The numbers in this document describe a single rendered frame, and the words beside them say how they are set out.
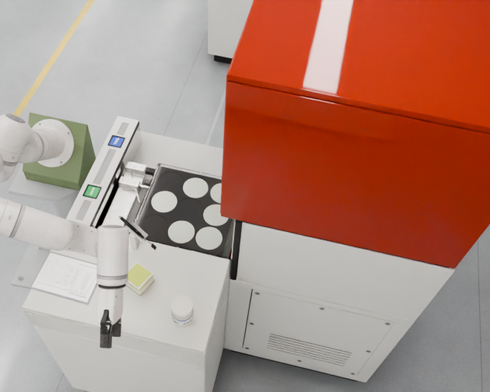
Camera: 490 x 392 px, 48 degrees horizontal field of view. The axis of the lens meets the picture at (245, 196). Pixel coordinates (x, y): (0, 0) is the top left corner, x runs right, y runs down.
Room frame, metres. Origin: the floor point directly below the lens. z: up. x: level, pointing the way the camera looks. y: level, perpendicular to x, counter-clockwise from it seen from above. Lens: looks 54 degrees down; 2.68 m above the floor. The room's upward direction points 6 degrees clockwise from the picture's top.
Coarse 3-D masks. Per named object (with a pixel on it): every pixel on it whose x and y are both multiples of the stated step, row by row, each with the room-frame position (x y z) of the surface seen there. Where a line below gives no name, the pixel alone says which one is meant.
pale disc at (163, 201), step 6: (162, 192) 1.25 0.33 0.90; (168, 192) 1.25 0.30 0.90; (156, 198) 1.22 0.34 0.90; (162, 198) 1.22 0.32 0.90; (168, 198) 1.22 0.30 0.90; (174, 198) 1.23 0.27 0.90; (156, 204) 1.19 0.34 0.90; (162, 204) 1.20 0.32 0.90; (168, 204) 1.20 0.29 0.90; (174, 204) 1.20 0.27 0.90; (156, 210) 1.16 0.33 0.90; (162, 210) 1.17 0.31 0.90; (168, 210) 1.17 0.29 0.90
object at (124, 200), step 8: (128, 176) 1.33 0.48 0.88; (136, 176) 1.33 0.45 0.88; (144, 176) 1.34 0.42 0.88; (120, 192) 1.24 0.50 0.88; (128, 192) 1.25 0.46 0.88; (120, 200) 1.21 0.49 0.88; (128, 200) 1.21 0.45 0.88; (112, 208) 1.16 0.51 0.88; (120, 208) 1.17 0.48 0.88; (128, 208) 1.17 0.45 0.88; (112, 216) 1.13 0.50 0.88; (128, 216) 1.15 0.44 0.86; (104, 224) 1.09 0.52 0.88; (112, 224) 1.09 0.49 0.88; (120, 224) 1.10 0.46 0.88
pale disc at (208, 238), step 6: (204, 228) 1.11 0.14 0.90; (210, 228) 1.11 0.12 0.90; (198, 234) 1.08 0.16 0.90; (204, 234) 1.08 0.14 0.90; (210, 234) 1.08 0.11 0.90; (216, 234) 1.08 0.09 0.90; (198, 240) 1.05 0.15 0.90; (204, 240) 1.05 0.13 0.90; (210, 240) 1.05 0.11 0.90; (216, 240) 1.06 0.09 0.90; (204, 246) 1.03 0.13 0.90; (210, 246) 1.03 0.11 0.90; (216, 246) 1.03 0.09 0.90
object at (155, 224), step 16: (160, 176) 1.33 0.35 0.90; (176, 176) 1.34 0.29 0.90; (192, 176) 1.35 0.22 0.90; (176, 192) 1.26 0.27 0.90; (208, 192) 1.28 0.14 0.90; (144, 208) 1.17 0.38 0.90; (176, 208) 1.18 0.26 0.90; (192, 208) 1.19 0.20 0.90; (144, 224) 1.10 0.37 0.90; (160, 224) 1.10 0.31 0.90; (192, 224) 1.12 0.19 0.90; (208, 224) 1.13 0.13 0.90; (224, 224) 1.13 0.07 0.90; (160, 240) 1.03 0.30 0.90; (192, 240) 1.05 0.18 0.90; (224, 240) 1.06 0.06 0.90
